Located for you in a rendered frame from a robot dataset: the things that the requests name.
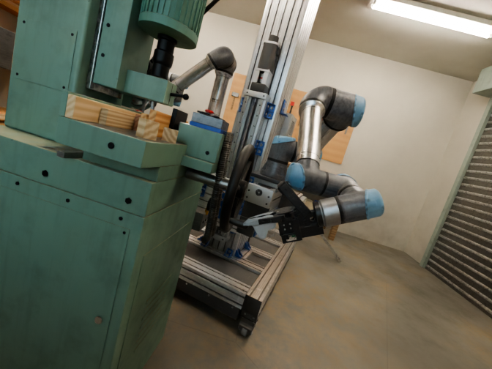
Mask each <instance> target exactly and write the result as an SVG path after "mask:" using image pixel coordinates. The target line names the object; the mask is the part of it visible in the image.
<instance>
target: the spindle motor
mask: <svg viewBox="0 0 492 369"><path fill-rule="evenodd" d="M206 3H207V0H142V3H141V10H140V14H139V18H138V25H139V27H140V28H141V29H142V30H144V31H145V32H146V33H147V34H149V35H150V36H152V37H153V38H155V39H156V40H158V39H157V34H158V33H162V34H167V35H168V36H170V37H173V38H174V39H175V40H176V41H177V46H175V48H181V49H187V50H193V49H196V46H197V43H198V37H199V33H200V30H201V24H202V21H203V17H204V12H205V9H206Z"/></svg>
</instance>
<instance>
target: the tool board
mask: <svg viewBox="0 0 492 369"><path fill-rule="evenodd" d="M246 77H247V76H246V75H242V74H239V73H236V72H235V73H234V78H233V81H232V84H231V89H230V92H229V96H228V100H227V103H226V107H225V112H224V114H223V119H224V120H225V121H226V122H228V123H229V126H228V131H227V132H230V133H231V131H232V128H233V125H234V120H235V117H236V112H237V109H238V107H239V101H240V99H241V96H242V90H243V88H244V84H245V80H246ZM306 94H307V92H303V91H300V90H297V89H294V90H293V92H292V95H291V99H290V102H289V104H288V109H287V111H286V113H292V114H293V115H294V117H295V118H296V119H297V122H296V124H295V127H294V131H293V134H292V138H296V140H295V141H298V135H299V123H300V116H299V104H300V102H301V100H302V98H303V97H304V96H305V95H306ZM353 129H354V127H350V126H348V127H347V128H346V129H345V130H344V131H341V132H338V133H337V134H336V135H335V136H334V137H333V138H332V139H331V140H330V142H329V143H328V144H327V145H326V146H325V147H324V148H323V149H322V158H321V159H323V160H328V161H330V162H334V163H338V164H342V162H343V158H344V155H345V153H346V149H347V147H348V144H349V141H350V138H351V134H352V132H353Z"/></svg>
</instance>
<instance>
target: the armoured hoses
mask: <svg viewBox="0 0 492 369"><path fill-rule="evenodd" d="M223 134H224V135H225V138H224V142H223V146H222V150H221V153H220V159H219V163H218V167H217V172H216V174H215V175H216V176H215V182H216V183H215V184H214V186H213V192H212V197H211V201H210V202H211V204H210V208H209V214H208V218H207V222H206V229H205V234H204V237H202V239H201V241H202V243H207V242H208V241H209V240H210V239H211V237H212V236H214V235H215V230H216V227H217V226H216V225H217V219H218V215H219V214H218V213H219V210H220V203H221V199H222V194H223V190H222V189H220V188H219V184H218V183H220V181H221V180H222V178H224V179H225V177H226V171H227V166H228V161H229V156H230V151H231V145H232V141H233V137H234V134H233V133H230V132H226V131H223Z"/></svg>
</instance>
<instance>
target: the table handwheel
mask: <svg viewBox="0 0 492 369"><path fill-rule="evenodd" d="M254 159H255V147H254V145H252V144H248V145H246V146H245V147H244V148H243V150H242V151H241V152H240V154H239V156H238V158H237V161H236V163H235V166H234V169H233V171H232V173H231V177H230V179H224V178H222V180H221V181H220V183H218V184H219V188H220V189H222V190H226V192H225V196H224V199H223V205H222V209H221V213H220V230H221V231H222V232H223V233H227V232H229V231H230V230H231V228H232V227H233V225H232V224H230V223H229V220H230V218H231V217H232V218H237V216H238V214H239V210H240V208H241V206H242V202H243V200H244V197H245V194H246V192H247V187H248V184H249V181H250V176H251V173H252V170H253V163H254ZM185 178H187V179H191V180H193V181H197V182H200V183H203V184H206V185H210V186H214V185H215V183H216V182H215V175H212V174H208V173H205V172H203V171H198V170H195V169H193V168H188V169H187V170H186V173H185Z"/></svg>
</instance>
